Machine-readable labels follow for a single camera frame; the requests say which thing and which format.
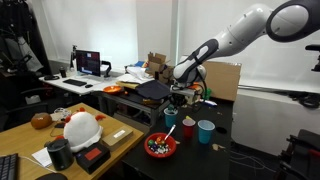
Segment colourful small toys in bowl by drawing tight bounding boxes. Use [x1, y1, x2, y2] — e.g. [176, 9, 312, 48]
[147, 136, 170, 154]

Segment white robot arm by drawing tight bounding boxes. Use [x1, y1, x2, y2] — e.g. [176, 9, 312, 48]
[169, 0, 320, 108]

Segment white plush chicken toy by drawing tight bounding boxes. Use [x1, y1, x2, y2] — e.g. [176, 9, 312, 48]
[56, 108, 103, 153]

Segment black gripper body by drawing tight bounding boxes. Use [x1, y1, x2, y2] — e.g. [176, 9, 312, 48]
[169, 85, 203, 107]

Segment black keyboard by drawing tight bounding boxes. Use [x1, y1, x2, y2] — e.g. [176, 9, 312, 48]
[63, 79, 87, 87]

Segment black monitor on desk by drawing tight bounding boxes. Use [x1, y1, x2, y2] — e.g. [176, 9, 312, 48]
[76, 50, 100, 76]

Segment white plastic spoon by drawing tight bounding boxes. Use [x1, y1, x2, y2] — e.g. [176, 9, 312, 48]
[164, 124, 176, 141]

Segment blue plastic cup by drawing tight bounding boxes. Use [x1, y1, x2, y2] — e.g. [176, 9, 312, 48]
[164, 108, 178, 128]
[198, 120, 215, 144]

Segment black office chair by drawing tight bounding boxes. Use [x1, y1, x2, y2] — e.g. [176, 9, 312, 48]
[0, 74, 49, 131]

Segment brown toy football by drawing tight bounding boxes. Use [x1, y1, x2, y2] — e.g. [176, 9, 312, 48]
[31, 113, 53, 129]

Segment red bowl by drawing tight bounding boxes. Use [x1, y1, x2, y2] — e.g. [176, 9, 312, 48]
[144, 133, 176, 158]

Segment large cardboard box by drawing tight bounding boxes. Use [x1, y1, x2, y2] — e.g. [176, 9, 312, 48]
[203, 61, 241, 101]

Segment tan cardboard box small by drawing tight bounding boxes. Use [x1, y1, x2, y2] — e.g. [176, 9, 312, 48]
[102, 126, 133, 148]

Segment orange bowl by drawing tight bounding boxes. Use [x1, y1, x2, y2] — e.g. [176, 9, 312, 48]
[103, 85, 122, 94]

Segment red plastic cup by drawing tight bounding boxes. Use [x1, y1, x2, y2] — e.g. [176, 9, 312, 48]
[182, 119, 195, 138]

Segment wooden desk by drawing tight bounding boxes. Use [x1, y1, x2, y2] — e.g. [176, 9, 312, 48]
[0, 103, 143, 180]

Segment open cardboard box rear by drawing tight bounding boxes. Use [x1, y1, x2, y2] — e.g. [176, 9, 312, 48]
[146, 52, 173, 84]

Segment black cylindrical speaker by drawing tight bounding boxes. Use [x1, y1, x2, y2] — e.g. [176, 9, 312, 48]
[47, 139, 74, 171]

